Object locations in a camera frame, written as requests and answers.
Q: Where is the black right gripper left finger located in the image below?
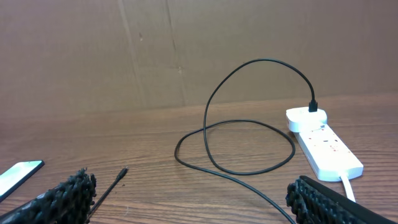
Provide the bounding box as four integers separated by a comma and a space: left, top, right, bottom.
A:
1, 169, 96, 224

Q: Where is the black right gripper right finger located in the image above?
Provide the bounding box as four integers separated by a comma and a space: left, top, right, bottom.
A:
285, 175, 396, 224

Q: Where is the blue Galaxy smartphone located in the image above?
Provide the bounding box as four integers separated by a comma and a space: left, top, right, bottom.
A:
1, 160, 45, 202

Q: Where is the black USB charging cable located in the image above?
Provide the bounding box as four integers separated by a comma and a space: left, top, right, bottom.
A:
85, 58, 318, 224

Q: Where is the white charger plug adapter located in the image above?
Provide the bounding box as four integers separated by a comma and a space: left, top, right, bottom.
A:
285, 107, 328, 133

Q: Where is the white power strip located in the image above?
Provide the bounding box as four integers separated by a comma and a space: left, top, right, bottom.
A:
295, 124, 364, 182

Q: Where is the white power strip cord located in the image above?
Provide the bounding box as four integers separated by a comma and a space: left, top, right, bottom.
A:
340, 174, 356, 203

